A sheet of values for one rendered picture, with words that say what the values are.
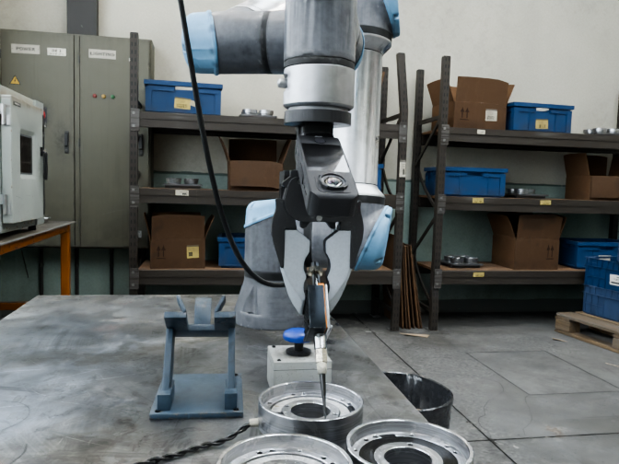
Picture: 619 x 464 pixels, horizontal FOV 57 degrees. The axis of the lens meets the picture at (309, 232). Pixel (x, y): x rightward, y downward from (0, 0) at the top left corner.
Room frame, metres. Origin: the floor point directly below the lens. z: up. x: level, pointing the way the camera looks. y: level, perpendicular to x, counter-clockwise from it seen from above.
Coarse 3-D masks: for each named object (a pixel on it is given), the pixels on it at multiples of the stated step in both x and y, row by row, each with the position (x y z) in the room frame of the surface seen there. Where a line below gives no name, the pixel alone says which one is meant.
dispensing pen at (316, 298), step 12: (312, 264) 0.61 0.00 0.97; (312, 276) 0.60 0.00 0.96; (312, 288) 0.57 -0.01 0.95; (312, 300) 0.56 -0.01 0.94; (312, 312) 0.56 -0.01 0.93; (324, 312) 0.56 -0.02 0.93; (312, 324) 0.55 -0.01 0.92; (324, 324) 0.55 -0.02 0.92; (312, 336) 0.57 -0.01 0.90; (324, 336) 0.56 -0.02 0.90; (324, 348) 0.56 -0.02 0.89; (324, 360) 0.55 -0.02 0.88; (324, 372) 0.54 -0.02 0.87; (324, 384) 0.54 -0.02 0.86; (324, 396) 0.53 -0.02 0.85; (324, 408) 0.52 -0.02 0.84
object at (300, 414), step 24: (288, 384) 0.59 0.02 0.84; (312, 384) 0.60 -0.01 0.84; (336, 384) 0.59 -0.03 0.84; (264, 408) 0.52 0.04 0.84; (288, 408) 0.55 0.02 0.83; (312, 408) 0.57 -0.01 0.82; (336, 408) 0.56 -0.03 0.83; (360, 408) 0.53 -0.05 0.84; (264, 432) 0.52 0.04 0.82; (288, 432) 0.50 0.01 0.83; (312, 432) 0.50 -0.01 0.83; (336, 432) 0.50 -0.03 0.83
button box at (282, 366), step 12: (276, 348) 0.71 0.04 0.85; (288, 348) 0.70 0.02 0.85; (312, 348) 0.71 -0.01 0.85; (276, 360) 0.66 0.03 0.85; (288, 360) 0.66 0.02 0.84; (300, 360) 0.66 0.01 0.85; (312, 360) 0.66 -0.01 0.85; (276, 372) 0.65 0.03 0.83; (288, 372) 0.65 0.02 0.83; (300, 372) 0.66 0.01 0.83; (312, 372) 0.66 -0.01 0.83; (276, 384) 0.65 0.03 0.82
